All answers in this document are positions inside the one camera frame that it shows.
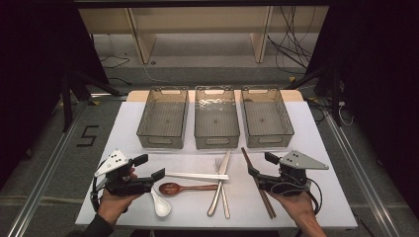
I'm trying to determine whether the silver table knife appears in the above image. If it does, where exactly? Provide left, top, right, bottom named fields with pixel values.
left=207, top=150, right=232, bottom=217

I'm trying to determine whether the white ceramic spoon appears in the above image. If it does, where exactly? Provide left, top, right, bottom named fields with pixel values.
left=149, top=187, right=173, bottom=218

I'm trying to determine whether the right hand-held gripper cable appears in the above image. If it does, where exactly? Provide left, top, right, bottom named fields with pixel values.
left=304, top=177, right=324, bottom=215

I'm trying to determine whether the hand-held gripper cable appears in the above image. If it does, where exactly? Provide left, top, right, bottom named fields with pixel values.
left=89, top=157, right=102, bottom=213
left=304, top=177, right=324, bottom=215

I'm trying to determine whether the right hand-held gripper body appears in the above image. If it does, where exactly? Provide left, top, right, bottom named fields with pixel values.
left=257, top=149, right=330, bottom=198

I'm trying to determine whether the person's left hand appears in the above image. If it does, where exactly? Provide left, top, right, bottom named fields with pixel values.
left=97, top=188, right=143, bottom=227

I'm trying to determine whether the clear grey plastic bin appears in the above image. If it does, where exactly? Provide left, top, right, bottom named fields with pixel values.
left=194, top=85, right=241, bottom=150
left=135, top=86, right=191, bottom=150
left=240, top=86, right=295, bottom=149

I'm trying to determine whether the brown wooden chopstick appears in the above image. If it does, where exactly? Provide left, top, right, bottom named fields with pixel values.
left=240, top=146, right=275, bottom=220
left=241, top=146, right=277, bottom=219

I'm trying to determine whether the person's right hand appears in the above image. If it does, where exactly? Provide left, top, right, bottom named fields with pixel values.
left=268, top=189, right=319, bottom=228

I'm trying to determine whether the thin black floor cable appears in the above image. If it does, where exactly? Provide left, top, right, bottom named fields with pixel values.
left=99, top=53, right=132, bottom=86

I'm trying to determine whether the black metal frame bar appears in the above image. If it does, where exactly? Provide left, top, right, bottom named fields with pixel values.
left=73, top=0, right=332, bottom=8

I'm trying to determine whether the silver fork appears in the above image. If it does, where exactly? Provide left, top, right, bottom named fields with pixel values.
left=213, top=157, right=231, bottom=220

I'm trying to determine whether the aluminium floor rail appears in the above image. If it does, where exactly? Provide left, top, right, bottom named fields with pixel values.
left=6, top=102, right=90, bottom=237
left=324, top=113, right=401, bottom=237

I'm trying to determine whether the light wooden desk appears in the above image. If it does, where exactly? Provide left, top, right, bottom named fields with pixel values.
left=78, top=5, right=330, bottom=65

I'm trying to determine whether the black metal stand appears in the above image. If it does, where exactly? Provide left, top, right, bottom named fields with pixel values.
left=60, top=70, right=123, bottom=132
left=285, top=65, right=344, bottom=127

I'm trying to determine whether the bundle of black cables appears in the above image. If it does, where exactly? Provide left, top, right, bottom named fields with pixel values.
left=266, top=5, right=317, bottom=75

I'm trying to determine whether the black curtain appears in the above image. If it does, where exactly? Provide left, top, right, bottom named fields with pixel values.
left=304, top=0, right=419, bottom=211
left=0, top=0, right=110, bottom=192

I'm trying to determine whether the thin white floor cable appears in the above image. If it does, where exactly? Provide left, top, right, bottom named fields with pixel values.
left=124, top=52, right=176, bottom=86

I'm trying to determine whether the white plug with cable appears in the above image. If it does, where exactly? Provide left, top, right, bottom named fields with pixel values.
left=337, top=100, right=354, bottom=126

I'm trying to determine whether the brown wooden spoon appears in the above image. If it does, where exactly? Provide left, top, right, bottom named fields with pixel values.
left=158, top=182, right=219, bottom=198

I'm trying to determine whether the left hand-held gripper cable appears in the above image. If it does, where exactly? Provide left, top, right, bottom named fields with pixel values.
left=89, top=157, right=102, bottom=213

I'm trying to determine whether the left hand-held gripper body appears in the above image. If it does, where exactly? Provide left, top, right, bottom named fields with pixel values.
left=93, top=148, right=155, bottom=198

